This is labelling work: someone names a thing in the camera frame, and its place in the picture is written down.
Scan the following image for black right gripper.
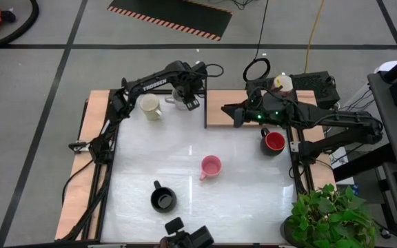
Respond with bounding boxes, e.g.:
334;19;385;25
221;91;289;129

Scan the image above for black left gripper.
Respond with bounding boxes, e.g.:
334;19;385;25
174;68;201;112

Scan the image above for grey floral patterned mug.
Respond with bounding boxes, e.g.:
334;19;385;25
165;89;190;111

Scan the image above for pale green mug white handle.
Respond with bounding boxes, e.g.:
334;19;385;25
139;92;163;122

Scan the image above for black mug red interior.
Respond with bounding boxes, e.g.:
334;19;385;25
259;127;287;156

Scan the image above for salmon red mug white interior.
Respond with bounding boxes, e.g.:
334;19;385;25
273;74;294;97

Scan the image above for pink ceramic mug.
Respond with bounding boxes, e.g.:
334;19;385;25
198;154;223;182

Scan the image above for matte black round mug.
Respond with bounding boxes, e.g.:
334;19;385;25
150;180;178;214

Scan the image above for wooden tray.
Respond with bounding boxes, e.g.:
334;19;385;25
203;77;298;129

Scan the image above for black perforated computer case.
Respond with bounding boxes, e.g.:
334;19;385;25
289;70;340;110

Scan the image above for black floor mat orange stripes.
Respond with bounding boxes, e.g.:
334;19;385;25
108;0;234;41

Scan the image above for white printed paper sheet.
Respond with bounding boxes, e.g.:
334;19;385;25
329;147;349;169

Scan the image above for potted green leafy plant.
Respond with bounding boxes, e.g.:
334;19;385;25
280;183;380;248

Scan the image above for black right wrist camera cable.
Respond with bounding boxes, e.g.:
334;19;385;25
245;85;272;105

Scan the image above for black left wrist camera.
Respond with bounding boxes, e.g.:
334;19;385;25
193;61;208;75

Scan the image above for black cable with coil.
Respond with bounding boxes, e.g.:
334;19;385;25
242;0;272;83

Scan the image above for black right arm base cable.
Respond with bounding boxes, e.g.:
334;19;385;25
283;163;301;180

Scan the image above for black arm base cable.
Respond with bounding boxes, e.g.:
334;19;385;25
61;158;94;207
283;163;301;180

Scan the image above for yellow drop cable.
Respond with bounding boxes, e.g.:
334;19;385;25
303;0;325;73

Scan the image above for black computer cable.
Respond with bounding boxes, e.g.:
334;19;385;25
334;87;375;120

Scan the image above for black handheld video camera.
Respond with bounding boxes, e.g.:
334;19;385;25
159;216;216;248

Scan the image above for black aluminium table frame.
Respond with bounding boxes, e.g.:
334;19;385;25
68;78;327;242

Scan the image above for black left arm base cable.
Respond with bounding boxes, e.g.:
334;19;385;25
61;158;94;207

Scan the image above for black vacuum hose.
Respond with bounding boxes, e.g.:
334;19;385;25
0;0;40;52

